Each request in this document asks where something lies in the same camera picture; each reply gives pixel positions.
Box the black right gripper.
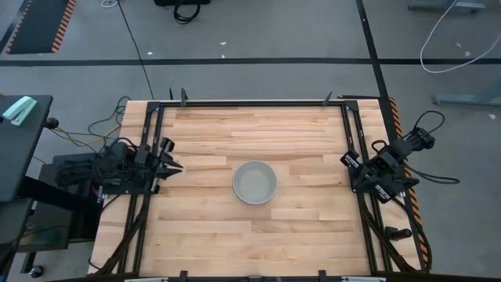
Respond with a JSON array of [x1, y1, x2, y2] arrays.
[[339, 150, 395, 205]]

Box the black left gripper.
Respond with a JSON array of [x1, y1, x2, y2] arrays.
[[135, 143, 185, 182]]

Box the pale grey bowl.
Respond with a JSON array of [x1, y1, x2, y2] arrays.
[[233, 161, 277, 203]]

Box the blue bowl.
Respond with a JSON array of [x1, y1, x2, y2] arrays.
[[232, 160, 279, 206]]

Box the orange black hazard strip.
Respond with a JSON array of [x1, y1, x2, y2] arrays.
[[388, 96, 432, 273]]

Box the grey metal table foot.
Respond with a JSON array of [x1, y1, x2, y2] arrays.
[[407, 0, 486, 13], [431, 77, 501, 107]]

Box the black side cart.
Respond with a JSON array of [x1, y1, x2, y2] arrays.
[[0, 94, 54, 282]]

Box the mint green stapler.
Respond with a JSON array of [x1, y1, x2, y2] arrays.
[[2, 96, 38, 127]]

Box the black equipment box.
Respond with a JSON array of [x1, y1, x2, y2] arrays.
[[153, 0, 212, 7]]

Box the black mat with orange stripes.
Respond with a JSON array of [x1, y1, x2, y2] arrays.
[[5, 0, 77, 55]]

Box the black clamp handle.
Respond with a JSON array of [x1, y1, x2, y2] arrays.
[[384, 226, 413, 241], [395, 175, 420, 190]]

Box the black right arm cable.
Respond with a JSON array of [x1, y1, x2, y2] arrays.
[[405, 110, 461, 186]]

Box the black cable bundle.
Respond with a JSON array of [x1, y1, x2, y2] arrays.
[[88, 193, 152, 276], [359, 195, 433, 273]]

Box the tangled black cables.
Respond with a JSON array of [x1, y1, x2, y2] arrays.
[[46, 95, 132, 156]]

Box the yellow cable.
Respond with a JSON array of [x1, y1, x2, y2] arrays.
[[54, 124, 122, 148]]

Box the black metal table frame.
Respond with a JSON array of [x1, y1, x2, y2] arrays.
[[117, 99, 424, 282]]

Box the thin black floor cable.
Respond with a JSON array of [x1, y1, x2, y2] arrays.
[[116, 0, 156, 101]]

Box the long white floor cable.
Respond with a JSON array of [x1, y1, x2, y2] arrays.
[[419, 0, 501, 74]]

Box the coiled black cable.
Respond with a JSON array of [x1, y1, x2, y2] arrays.
[[172, 2, 202, 26]]

